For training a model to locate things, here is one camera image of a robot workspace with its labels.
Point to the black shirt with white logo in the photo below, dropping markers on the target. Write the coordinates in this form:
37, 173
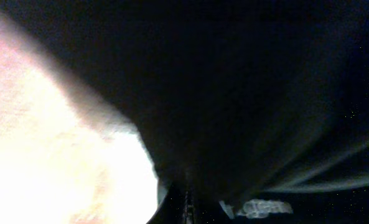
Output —
234, 99

